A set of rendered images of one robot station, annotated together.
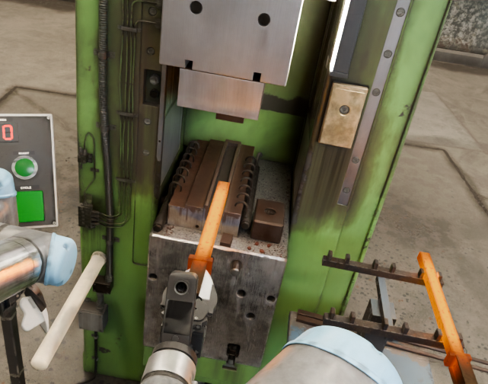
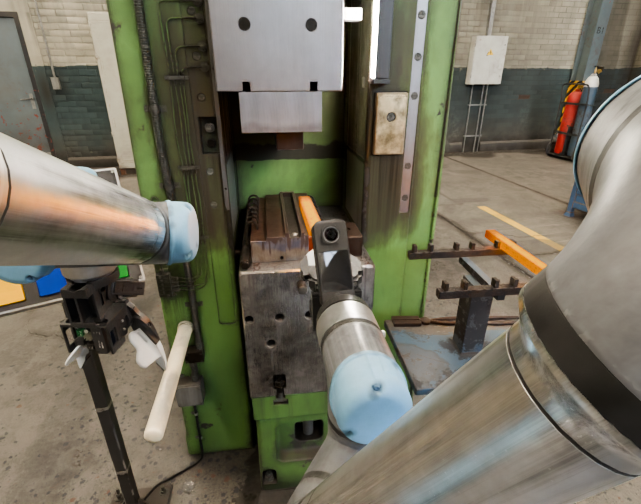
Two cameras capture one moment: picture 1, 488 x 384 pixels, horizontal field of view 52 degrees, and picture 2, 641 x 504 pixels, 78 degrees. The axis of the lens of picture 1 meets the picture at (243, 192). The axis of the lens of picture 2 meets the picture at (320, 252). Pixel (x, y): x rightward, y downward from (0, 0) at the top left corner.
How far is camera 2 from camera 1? 0.39 m
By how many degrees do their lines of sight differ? 10
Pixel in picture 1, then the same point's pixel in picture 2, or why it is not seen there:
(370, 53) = (403, 59)
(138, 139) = (203, 192)
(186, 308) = (342, 257)
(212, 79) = (272, 97)
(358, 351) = not seen: outside the picture
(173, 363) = (354, 310)
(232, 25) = (282, 36)
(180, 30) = (233, 50)
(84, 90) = (141, 152)
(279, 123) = (322, 169)
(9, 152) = not seen: hidden behind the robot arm
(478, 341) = not seen: hidden behind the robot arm
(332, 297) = (410, 307)
